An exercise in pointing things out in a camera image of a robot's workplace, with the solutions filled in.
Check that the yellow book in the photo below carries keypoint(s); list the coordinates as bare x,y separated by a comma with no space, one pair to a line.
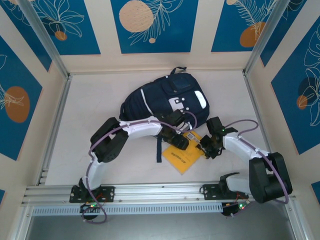
180,160

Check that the navy blue backpack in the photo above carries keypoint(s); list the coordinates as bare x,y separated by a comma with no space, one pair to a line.
160,100

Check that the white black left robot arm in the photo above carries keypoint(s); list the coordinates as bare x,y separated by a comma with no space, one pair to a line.
142,127

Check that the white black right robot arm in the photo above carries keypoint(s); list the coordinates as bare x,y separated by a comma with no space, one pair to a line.
242,145

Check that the grey metal sheet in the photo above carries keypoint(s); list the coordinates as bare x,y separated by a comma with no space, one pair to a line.
160,228

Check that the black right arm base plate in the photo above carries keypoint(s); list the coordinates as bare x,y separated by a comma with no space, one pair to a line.
212,191

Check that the aluminium table side rail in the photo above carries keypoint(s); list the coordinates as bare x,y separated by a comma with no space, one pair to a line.
58,100
260,115

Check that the aluminium frame rail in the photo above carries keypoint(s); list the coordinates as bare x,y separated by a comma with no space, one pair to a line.
160,193

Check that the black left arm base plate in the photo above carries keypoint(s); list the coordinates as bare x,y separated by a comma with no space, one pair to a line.
107,193

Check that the aluminium frame post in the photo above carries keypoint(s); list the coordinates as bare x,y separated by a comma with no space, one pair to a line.
42,37
268,37

